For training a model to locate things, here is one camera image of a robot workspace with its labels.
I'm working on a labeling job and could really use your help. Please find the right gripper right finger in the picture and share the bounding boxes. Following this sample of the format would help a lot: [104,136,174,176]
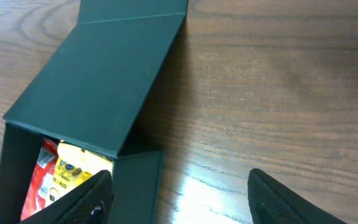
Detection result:
[247,169,344,224]

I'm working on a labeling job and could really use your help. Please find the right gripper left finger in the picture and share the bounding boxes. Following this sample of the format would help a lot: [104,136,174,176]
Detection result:
[21,170,113,224]

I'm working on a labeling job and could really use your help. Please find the yellow snack bag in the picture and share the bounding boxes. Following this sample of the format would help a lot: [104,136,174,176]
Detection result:
[45,141,113,207]

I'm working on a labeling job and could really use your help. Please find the red snack bag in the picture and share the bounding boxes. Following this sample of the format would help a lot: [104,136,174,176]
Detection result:
[21,138,58,221]

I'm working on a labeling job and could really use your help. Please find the black box container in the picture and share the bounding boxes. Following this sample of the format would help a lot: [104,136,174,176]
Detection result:
[0,0,188,223]

